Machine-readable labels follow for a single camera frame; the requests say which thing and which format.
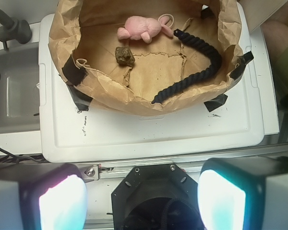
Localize black tape right front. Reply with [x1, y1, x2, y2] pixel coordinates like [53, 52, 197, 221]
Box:
[204, 94, 228, 112]

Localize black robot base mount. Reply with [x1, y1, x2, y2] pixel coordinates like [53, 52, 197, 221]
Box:
[111, 163, 205, 230]

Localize grey toy faucet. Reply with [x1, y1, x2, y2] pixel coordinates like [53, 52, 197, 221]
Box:
[0, 9, 32, 51]

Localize pink plush bunny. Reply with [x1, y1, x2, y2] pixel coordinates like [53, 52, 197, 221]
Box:
[117, 14, 174, 44]

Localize black tape left rim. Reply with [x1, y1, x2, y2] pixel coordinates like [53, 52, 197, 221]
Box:
[62, 55, 88, 86]

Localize black tape right rim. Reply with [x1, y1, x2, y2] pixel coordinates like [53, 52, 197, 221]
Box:
[230, 51, 254, 81]

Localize black tape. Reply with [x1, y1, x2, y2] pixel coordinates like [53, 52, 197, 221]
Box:
[67, 85, 93, 111]
[204, 94, 228, 112]

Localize grey toy sink basin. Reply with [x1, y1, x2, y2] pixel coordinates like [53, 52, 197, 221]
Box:
[0, 43, 40, 134]

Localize brown rock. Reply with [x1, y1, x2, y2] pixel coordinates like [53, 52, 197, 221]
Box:
[115, 47, 135, 67]

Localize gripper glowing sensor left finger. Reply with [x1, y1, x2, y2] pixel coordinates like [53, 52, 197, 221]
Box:
[0, 163, 88, 230]

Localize black tape left front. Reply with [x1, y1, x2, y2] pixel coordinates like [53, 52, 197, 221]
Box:
[67, 85, 93, 111]

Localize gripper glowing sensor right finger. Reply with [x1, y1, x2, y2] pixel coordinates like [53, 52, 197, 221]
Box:
[197, 156, 288, 230]

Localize dark blue twisted rope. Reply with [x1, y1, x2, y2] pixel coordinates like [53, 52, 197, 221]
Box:
[151, 28, 223, 104]

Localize black cables on floor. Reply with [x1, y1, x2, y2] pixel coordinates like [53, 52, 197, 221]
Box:
[0, 140, 46, 165]

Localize aluminium frame rail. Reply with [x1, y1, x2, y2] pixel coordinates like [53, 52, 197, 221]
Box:
[76, 143, 288, 183]

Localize white plastic bin lid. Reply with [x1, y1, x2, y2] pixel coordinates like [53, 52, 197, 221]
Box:
[39, 2, 264, 162]

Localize black tape rim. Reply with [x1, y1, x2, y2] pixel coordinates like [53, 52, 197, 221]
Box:
[62, 55, 88, 86]
[230, 51, 254, 81]

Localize brown paper bag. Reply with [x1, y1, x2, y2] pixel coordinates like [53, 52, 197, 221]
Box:
[49, 0, 242, 116]

